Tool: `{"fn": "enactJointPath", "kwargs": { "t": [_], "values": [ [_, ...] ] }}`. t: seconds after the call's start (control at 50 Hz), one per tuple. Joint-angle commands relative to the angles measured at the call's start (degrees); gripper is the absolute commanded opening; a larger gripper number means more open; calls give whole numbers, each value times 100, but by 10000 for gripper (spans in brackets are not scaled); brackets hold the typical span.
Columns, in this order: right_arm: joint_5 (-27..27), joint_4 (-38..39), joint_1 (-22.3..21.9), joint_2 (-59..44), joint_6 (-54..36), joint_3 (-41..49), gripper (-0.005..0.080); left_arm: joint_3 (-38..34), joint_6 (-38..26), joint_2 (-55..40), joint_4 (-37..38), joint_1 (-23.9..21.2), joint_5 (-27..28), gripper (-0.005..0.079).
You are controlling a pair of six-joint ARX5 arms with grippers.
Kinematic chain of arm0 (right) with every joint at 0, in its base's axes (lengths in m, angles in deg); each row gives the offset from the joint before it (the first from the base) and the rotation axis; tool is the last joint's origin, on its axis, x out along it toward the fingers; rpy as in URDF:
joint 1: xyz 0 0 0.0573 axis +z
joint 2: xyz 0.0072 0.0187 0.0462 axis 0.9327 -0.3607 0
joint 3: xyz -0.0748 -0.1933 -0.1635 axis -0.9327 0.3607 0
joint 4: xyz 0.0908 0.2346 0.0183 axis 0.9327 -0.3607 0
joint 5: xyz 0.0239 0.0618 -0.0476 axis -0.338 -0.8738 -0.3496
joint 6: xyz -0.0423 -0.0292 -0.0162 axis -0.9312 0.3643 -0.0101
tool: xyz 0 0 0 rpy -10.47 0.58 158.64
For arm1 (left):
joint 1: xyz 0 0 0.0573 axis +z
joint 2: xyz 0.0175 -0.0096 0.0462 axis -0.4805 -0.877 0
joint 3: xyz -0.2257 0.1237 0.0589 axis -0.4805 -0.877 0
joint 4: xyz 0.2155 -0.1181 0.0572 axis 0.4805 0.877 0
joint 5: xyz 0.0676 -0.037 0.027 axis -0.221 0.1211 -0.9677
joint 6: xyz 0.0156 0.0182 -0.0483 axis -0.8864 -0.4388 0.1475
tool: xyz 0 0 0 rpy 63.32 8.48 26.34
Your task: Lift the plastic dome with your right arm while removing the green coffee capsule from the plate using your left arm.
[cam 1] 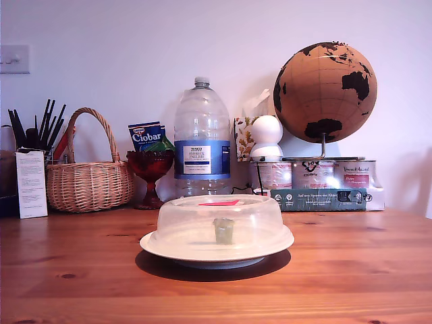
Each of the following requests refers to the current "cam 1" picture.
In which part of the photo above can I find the clear plastic dome pink tab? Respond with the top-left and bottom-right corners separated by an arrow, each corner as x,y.
148,194 -> 292,263

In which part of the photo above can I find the green coffee capsule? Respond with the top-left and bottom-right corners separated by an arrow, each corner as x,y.
212,217 -> 236,244

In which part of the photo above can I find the white ceramic plate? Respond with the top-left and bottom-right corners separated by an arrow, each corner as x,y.
139,222 -> 296,270

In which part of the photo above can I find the leaf pattern tissue box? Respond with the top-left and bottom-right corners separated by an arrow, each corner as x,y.
234,89 -> 273,162

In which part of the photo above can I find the large clear water bottle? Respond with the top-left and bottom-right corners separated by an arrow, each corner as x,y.
173,76 -> 233,199

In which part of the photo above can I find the green foil packet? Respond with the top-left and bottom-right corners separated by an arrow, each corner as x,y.
146,136 -> 176,153

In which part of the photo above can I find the metal tin pale pink label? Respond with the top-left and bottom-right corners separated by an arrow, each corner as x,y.
250,161 -> 293,190

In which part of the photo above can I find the red glass goblet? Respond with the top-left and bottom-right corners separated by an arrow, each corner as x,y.
126,150 -> 175,210

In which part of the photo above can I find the metal tin black scrawl label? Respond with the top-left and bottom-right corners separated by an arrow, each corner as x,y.
291,160 -> 335,190

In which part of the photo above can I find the teal and white game box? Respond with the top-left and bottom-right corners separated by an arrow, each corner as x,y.
269,184 -> 386,213

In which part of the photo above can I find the cork globe on metal stand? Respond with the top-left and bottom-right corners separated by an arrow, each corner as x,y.
273,41 -> 378,162

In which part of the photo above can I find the metal tin script lettering label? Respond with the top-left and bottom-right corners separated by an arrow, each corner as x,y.
333,159 -> 378,188

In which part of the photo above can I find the red stick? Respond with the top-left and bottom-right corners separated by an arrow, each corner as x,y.
53,124 -> 77,159

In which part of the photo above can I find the black stick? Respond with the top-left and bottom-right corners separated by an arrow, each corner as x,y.
8,109 -> 27,149
47,104 -> 67,149
37,99 -> 51,144

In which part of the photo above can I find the white printed carton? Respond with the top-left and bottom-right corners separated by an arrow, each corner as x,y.
15,151 -> 49,219

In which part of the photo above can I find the dark brown bag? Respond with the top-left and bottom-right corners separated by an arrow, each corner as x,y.
0,150 -> 18,198

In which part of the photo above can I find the white paper bag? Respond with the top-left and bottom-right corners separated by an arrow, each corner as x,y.
0,124 -> 16,153

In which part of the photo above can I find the thin black camera cable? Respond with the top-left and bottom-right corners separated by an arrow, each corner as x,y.
232,161 -> 265,195

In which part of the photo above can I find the white round security camera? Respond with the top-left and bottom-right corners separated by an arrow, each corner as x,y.
249,115 -> 284,162

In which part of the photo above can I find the wicker basket with handle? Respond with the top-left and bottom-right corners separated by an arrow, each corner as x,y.
45,107 -> 136,213

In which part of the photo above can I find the white light switch plate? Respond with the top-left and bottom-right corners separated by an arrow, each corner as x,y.
0,45 -> 30,75

